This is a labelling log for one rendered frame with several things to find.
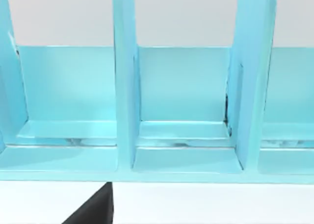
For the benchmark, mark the light blue rack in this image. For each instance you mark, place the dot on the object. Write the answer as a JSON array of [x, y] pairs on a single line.
[[181, 86]]

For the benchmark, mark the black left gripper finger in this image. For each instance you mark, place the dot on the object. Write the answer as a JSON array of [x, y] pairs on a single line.
[[98, 206]]

